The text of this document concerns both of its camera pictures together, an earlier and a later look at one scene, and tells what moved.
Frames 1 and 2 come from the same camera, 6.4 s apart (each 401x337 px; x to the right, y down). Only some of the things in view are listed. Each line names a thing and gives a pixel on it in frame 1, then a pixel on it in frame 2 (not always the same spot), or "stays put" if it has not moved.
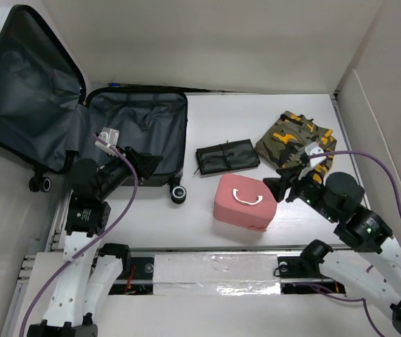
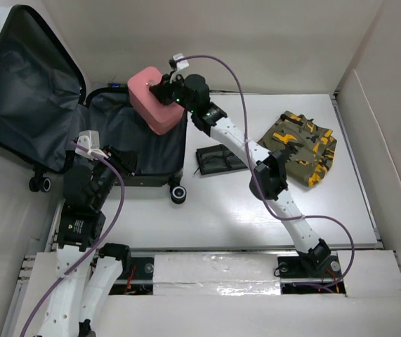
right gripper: x=277 y=185 -> x=161 y=90
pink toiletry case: x=245 y=201 -> x=159 y=117
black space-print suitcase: x=32 y=114 stays put
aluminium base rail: x=51 y=244 stays put
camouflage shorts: x=281 y=143 stays put
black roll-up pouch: x=226 y=156 stays put
